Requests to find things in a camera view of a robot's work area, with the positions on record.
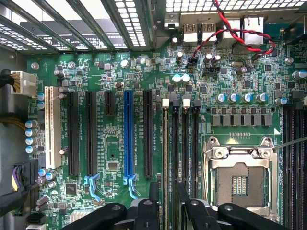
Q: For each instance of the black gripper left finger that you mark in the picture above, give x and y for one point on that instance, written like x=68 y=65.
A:
x=120 y=218

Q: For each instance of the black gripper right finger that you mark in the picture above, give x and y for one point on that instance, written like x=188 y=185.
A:
x=227 y=218

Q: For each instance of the RAM slot black latches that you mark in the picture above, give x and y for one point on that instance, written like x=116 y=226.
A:
x=195 y=143
x=287 y=167
x=174 y=143

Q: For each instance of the RAM memory stick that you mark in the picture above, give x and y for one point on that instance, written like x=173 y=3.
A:
x=185 y=143

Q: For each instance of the RAM slot white latches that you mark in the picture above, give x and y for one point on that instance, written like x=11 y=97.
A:
x=301 y=167
x=165 y=102

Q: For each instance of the light blue slot latch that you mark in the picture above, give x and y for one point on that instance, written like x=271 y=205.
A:
x=130 y=182
x=92 y=182

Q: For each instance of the silver finned heatsink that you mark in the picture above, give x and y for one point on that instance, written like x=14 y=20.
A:
x=79 y=215

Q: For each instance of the silver CPU socket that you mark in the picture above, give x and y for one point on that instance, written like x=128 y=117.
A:
x=239 y=167

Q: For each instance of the blue expansion slot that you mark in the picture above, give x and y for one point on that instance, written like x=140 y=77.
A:
x=128 y=134

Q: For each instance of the long black expansion slot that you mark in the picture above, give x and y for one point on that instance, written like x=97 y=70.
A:
x=73 y=134
x=148 y=134
x=91 y=134

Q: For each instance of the silver locking lever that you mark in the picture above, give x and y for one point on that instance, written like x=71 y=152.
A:
x=290 y=143

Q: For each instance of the white expansion slot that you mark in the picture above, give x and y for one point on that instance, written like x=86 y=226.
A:
x=52 y=127

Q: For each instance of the short black expansion slot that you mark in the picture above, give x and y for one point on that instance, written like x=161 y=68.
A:
x=109 y=103

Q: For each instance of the grey metal PC case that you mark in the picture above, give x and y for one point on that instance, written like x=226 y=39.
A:
x=9 y=143

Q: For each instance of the green Dell motherboard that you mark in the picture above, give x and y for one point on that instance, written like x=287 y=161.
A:
x=115 y=72

